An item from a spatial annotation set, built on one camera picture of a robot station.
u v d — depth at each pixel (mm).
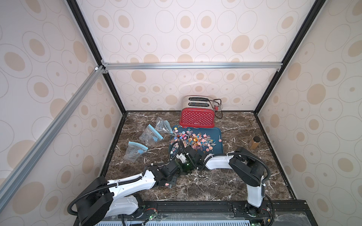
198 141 972
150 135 1031
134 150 953
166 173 643
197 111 972
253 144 931
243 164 500
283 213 734
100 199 406
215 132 1060
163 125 1014
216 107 1029
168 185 810
